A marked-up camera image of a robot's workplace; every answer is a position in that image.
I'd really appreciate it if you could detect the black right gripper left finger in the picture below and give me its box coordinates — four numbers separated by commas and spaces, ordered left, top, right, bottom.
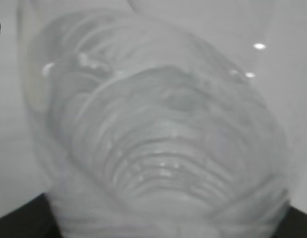
0, 194, 62, 238

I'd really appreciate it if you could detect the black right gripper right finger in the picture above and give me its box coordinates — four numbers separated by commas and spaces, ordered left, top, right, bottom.
276, 207, 307, 238

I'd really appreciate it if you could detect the clear plastic water bottle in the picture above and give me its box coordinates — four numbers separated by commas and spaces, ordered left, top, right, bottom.
16, 0, 289, 238

